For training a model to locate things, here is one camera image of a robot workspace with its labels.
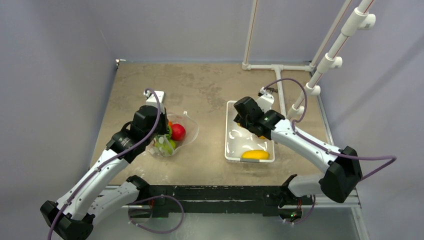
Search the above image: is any green ridged squash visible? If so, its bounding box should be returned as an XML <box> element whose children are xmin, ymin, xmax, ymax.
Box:
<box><xmin>165</xmin><ymin>125</ymin><xmax>173</xmax><ymax>140</ymax></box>

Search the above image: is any white plastic basket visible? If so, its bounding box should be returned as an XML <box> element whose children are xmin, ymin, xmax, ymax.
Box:
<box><xmin>224</xmin><ymin>100</ymin><xmax>275</xmax><ymax>164</ymax></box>

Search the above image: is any red apple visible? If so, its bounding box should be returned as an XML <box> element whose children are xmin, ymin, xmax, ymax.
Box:
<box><xmin>171</xmin><ymin>123</ymin><xmax>186</xmax><ymax>141</ymax></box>

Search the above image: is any green lime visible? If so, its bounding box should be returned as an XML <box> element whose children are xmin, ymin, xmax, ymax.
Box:
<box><xmin>154</xmin><ymin>135</ymin><xmax>177</xmax><ymax>157</ymax></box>

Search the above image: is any clear zip top bag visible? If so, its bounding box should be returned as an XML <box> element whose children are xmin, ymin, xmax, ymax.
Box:
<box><xmin>146</xmin><ymin>111</ymin><xmax>199</xmax><ymax>157</ymax></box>

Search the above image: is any yellow mango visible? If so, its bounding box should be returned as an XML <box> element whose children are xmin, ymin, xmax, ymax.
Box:
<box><xmin>241</xmin><ymin>150</ymin><xmax>270</xmax><ymax>160</ymax></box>

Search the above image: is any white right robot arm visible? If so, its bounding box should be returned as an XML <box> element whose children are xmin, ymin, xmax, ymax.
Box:
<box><xmin>233</xmin><ymin>96</ymin><xmax>363</xmax><ymax>204</ymax></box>

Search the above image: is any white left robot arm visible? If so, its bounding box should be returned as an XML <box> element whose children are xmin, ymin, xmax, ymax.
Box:
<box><xmin>40</xmin><ymin>104</ymin><xmax>168</xmax><ymax>240</ymax></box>

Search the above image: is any black hammer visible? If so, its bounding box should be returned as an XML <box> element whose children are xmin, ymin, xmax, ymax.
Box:
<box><xmin>266</xmin><ymin>87</ymin><xmax>278</xmax><ymax>93</ymax></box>

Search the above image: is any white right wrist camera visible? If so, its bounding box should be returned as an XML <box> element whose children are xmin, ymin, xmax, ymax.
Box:
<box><xmin>256</xmin><ymin>87</ymin><xmax>275</xmax><ymax>113</ymax></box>

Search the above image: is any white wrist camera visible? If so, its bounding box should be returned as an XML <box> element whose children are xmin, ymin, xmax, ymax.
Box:
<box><xmin>143</xmin><ymin>90</ymin><xmax>166</xmax><ymax>108</ymax></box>
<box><xmin>256</xmin><ymin>87</ymin><xmax>275</xmax><ymax>113</ymax></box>

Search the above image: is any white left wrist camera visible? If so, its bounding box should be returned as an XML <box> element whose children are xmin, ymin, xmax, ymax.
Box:
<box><xmin>143</xmin><ymin>90</ymin><xmax>166</xmax><ymax>108</ymax></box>

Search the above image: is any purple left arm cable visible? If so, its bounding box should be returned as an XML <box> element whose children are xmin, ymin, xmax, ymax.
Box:
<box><xmin>46</xmin><ymin>88</ymin><xmax>163</xmax><ymax>240</ymax></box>

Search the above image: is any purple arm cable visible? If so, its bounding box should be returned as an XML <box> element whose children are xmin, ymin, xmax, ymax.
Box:
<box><xmin>46</xmin><ymin>88</ymin><xmax>163</xmax><ymax>240</ymax></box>
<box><xmin>261</xmin><ymin>78</ymin><xmax>397</xmax><ymax>181</ymax></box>

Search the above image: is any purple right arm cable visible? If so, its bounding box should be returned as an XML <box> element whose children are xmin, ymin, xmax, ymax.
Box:
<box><xmin>261</xmin><ymin>78</ymin><xmax>397</xmax><ymax>181</ymax></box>

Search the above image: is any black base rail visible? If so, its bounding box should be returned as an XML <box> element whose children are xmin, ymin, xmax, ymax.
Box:
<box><xmin>71</xmin><ymin>184</ymin><xmax>361</xmax><ymax>220</ymax></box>

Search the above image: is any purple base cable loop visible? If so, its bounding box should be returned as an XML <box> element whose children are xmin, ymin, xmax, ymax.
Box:
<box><xmin>127</xmin><ymin>194</ymin><xmax>185</xmax><ymax>235</ymax></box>

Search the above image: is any white pvc pipe frame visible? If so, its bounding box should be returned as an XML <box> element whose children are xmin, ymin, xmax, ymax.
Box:
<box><xmin>241</xmin><ymin>0</ymin><xmax>376</xmax><ymax>120</ymax></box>

